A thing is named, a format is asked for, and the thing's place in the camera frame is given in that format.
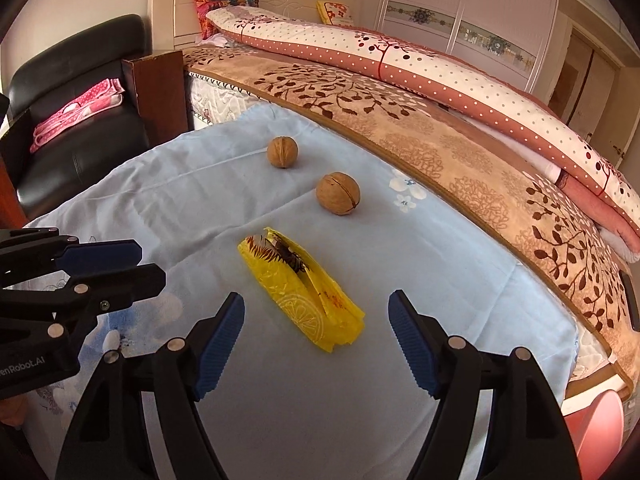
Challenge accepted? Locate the black leather chair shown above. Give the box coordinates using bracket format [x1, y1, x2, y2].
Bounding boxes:
[5, 14, 151, 221]

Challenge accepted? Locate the walnut with open seam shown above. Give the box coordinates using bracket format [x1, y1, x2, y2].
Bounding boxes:
[316, 172, 361, 216]

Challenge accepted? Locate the cream panelled door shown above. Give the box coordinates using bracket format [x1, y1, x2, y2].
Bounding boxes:
[547, 25, 640, 171]

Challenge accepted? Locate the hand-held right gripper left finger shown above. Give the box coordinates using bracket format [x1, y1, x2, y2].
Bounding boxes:
[54, 291, 246, 480]

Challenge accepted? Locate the pink dotted folded quilt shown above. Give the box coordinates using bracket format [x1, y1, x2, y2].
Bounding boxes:
[206, 7, 640, 263]

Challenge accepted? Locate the pink cloth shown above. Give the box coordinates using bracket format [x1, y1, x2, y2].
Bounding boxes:
[30, 78, 126, 155]

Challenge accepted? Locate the white sliding-door wardrobe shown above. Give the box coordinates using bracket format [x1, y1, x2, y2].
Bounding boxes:
[375, 0, 561, 93]

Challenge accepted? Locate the light blue floral cloth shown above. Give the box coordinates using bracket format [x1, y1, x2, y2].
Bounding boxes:
[22, 102, 581, 480]

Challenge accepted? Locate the black smartphone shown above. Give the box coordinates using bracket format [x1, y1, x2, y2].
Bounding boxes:
[620, 270, 640, 332]

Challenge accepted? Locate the pink plastic bucket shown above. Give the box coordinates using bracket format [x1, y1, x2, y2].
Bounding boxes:
[562, 387, 627, 480]

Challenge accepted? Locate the yellow flowered pillow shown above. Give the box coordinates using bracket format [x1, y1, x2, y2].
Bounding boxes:
[316, 0, 357, 26]

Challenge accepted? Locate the person's left hand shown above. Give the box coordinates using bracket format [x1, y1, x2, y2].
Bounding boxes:
[0, 400, 27, 427]

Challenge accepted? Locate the brown wooden nightstand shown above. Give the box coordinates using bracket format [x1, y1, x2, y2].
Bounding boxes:
[121, 50, 193, 148]

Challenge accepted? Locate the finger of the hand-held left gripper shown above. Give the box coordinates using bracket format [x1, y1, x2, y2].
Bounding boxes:
[0, 227, 144, 288]
[0, 263, 167, 342]

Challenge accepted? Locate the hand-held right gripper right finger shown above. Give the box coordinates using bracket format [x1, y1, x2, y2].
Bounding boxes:
[388, 289, 583, 480]

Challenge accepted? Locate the yellow snack wrapper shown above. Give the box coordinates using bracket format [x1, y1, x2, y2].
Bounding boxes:
[237, 226, 366, 353]

